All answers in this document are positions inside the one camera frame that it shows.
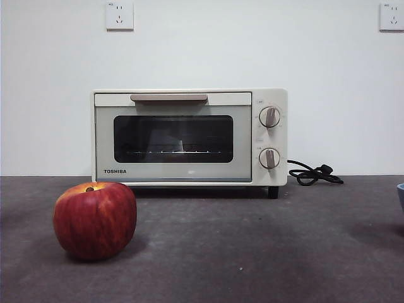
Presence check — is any beige oven knob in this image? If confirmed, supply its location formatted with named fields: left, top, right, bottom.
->
left=259, top=106, right=283, bottom=129
left=259, top=147, right=281, bottom=170

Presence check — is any glass oven door beige handle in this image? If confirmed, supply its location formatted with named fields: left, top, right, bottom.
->
left=94, top=92, right=253, bottom=184

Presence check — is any cream toaster oven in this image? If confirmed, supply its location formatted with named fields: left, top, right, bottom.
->
left=91, top=88, right=288, bottom=200

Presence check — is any red yellow apple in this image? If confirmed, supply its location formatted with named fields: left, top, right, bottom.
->
left=52, top=182, right=138, bottom=261

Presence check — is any blue ceramic bowl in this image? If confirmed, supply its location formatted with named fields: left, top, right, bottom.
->
left=396, top=182, right=404, bottom=213

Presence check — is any white wall socket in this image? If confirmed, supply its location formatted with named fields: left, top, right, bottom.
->
left=105, top=1, right=134, bottom=32
left=379, top=2, right=404, bottom=32

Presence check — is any metal wire oven rack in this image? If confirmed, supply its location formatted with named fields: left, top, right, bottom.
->
left=125, top=150, right=222, bottom=156

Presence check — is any black power cable with plug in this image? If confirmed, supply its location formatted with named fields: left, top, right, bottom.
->
left=286, top=159, right=344, bottom=186

